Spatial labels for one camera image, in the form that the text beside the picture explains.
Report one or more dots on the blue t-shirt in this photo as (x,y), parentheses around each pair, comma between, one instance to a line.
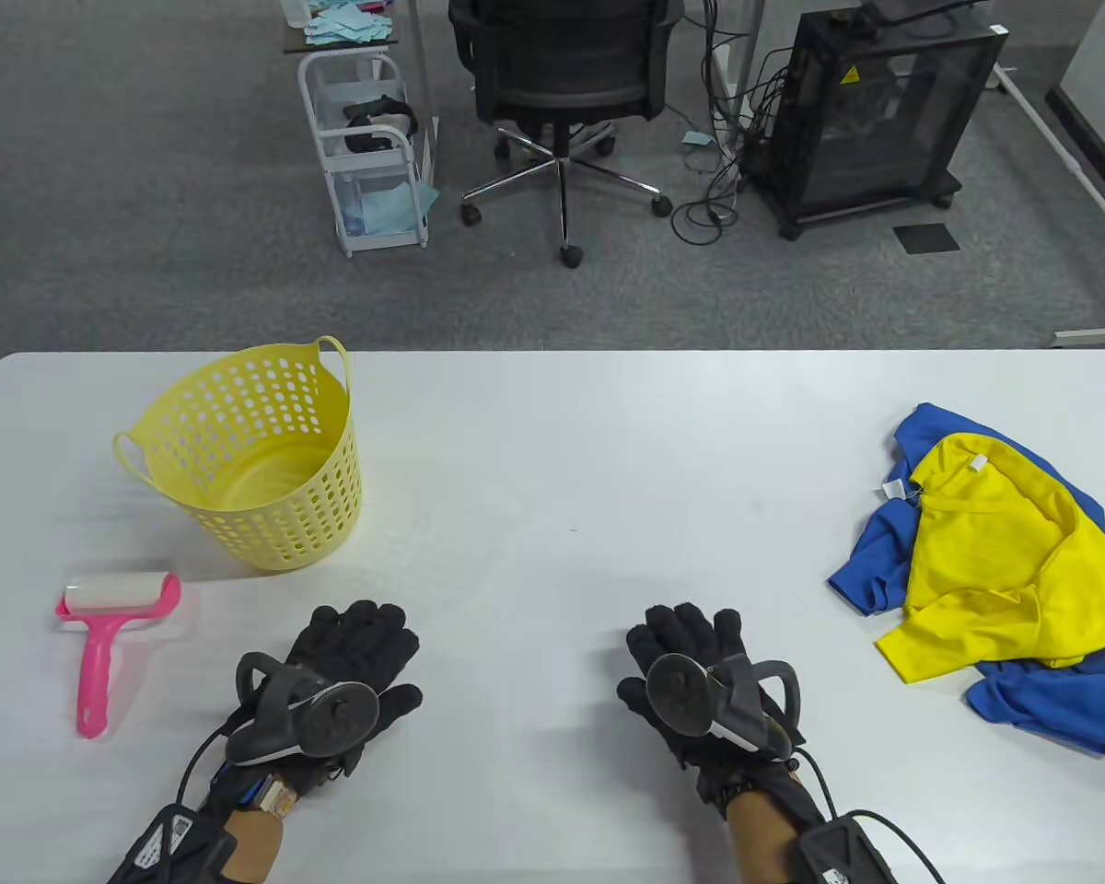
(1050,709)

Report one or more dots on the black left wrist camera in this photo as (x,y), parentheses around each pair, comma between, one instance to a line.
(170,847)

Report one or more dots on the white desk base frame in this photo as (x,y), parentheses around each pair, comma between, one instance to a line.
(1068,157)

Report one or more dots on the black floor plate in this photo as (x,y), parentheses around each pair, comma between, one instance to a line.
(925,238)

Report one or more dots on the white rolling cart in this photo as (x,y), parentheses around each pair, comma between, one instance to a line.
(308,101)

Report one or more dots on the yellow t-shirt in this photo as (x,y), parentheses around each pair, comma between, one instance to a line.
(985,552)

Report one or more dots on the black equipment cabinet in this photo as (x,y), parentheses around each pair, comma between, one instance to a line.
(884,129)

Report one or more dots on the light blue cloth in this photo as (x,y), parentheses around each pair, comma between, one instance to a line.
(391,210)

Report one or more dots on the grey left hand controller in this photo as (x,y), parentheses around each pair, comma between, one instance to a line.
(331,718)

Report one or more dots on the white desk leg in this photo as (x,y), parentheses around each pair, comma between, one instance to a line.
(746,55)

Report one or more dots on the person's left hand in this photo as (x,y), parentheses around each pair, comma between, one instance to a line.
(368,635)

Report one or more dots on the person's right hand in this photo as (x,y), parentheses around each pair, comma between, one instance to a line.
(691,635)

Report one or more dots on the grey hand controller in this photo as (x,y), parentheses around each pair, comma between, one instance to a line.
(677,691)
(331,718)

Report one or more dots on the pile of light blue cloths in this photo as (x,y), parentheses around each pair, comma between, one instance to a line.
(350,26)

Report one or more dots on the light blue paper scrap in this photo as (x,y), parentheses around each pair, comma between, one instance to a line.
(697,139)

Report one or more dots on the person's right forearm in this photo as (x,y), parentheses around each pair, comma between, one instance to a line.
(764,843)

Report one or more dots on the black headset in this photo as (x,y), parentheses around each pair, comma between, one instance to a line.
(378,120)

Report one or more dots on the grey right hand controller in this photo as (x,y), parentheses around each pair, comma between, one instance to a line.
(677,691)

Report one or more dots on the person's left forearm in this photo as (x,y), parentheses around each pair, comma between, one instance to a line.
(250,847)

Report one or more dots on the pink lint roller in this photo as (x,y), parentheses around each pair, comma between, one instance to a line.
(97,663)

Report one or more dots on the yellow perforated plastic basket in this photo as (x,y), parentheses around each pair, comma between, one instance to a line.
(239,488)

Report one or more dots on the black office chair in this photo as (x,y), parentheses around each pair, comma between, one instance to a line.
(562,55)

